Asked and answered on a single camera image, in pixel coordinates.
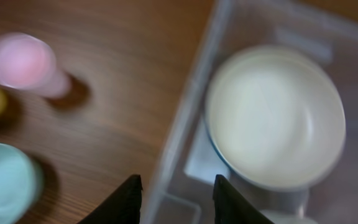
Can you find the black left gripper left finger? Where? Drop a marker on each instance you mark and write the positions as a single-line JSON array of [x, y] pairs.
[[121, 207]]

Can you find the cream plate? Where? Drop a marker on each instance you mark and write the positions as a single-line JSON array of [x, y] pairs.
[[276, 117]]

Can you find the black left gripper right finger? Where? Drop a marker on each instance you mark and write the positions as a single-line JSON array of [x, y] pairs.
[[232, 205]]

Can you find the pink cup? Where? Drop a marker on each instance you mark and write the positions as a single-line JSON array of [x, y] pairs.
[[29, 64]]

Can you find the clear plastic storage container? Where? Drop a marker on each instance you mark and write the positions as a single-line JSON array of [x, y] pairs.
[[182, 190]]

